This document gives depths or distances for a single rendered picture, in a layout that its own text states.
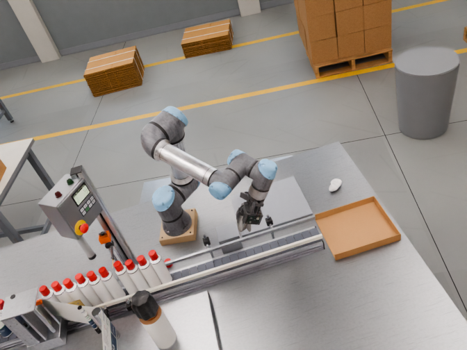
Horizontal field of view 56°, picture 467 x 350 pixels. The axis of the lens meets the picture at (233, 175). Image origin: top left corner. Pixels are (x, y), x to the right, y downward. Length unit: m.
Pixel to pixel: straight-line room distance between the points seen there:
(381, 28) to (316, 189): 2.85
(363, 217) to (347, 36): 2.95
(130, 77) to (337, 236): 4.16
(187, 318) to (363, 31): 3.65
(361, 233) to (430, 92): 1.79
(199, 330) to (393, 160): 2.36
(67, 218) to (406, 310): 1.33
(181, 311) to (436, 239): 1.85
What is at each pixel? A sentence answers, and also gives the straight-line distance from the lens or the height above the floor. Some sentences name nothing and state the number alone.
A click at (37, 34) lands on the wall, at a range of 7.57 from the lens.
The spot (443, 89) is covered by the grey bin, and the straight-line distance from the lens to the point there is 3.68.
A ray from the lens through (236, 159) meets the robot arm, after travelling 1.70.
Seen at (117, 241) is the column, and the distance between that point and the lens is 2.04.
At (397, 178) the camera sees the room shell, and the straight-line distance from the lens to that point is 3.59.
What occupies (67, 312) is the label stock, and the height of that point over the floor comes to 0.99.
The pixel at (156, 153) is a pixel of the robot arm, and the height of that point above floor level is 1.45.
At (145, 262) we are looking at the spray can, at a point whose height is 1.06.
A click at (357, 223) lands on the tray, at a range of 2.14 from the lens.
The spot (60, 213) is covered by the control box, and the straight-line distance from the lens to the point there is 1.75.
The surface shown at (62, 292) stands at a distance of 2.06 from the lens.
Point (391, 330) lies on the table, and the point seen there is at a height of 0.83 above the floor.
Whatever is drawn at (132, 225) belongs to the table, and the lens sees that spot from 2.48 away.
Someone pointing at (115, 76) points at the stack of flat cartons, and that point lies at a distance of 5.78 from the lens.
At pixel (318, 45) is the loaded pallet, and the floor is 0.35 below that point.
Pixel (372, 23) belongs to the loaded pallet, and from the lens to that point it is 4.86.
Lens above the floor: 2.43
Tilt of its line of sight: 39 degrees down
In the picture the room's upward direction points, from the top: 17 degrees counter-clockwise
